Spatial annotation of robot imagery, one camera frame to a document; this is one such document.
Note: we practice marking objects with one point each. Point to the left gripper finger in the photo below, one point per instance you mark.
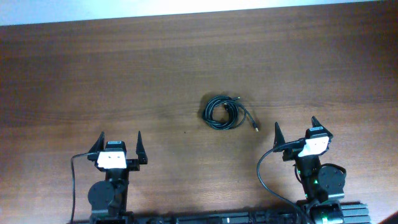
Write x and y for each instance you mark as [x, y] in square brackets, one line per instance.
[98, 146]
[140, 151]

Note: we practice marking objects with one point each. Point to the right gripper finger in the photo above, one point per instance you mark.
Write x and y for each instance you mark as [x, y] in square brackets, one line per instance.
[318, 125]
[278, 136]

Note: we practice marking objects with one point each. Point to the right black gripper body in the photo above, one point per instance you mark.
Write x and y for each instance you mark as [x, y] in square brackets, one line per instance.
[293, 151]

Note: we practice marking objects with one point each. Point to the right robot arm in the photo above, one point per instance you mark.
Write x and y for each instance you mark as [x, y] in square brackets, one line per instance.
[322, 183]

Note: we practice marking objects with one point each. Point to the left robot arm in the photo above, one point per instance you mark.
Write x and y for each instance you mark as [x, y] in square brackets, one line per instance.
[108, 198]

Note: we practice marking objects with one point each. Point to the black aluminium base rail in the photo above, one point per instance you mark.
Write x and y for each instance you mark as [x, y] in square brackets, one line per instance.
[356, 213]

